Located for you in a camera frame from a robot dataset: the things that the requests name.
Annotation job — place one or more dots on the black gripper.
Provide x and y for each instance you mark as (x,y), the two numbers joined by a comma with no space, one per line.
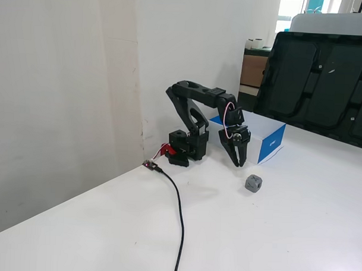
(240,137)

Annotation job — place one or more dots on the gray block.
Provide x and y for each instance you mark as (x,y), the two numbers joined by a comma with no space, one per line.
(253,184)

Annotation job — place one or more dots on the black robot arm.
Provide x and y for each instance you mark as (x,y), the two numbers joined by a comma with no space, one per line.
(200,93)

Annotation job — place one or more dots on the blue and white cardboard box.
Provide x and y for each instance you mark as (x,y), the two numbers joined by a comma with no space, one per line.
(270,144)

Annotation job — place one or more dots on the brown cardboard box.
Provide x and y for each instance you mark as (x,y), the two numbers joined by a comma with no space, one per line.
(253,69)

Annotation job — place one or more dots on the red clamp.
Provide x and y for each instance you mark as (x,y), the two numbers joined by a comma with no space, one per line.
(168,149)

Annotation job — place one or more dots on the small controller board red LED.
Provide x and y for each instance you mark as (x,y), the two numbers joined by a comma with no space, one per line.
(150,164)

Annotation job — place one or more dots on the white plastic jar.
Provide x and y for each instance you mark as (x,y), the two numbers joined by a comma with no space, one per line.
(249,43)
(258,43)

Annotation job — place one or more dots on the large black plastic tray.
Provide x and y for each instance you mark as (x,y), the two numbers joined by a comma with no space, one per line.
(328,81)

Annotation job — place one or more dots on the white plastic storage container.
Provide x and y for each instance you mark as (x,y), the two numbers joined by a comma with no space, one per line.
(330,23)

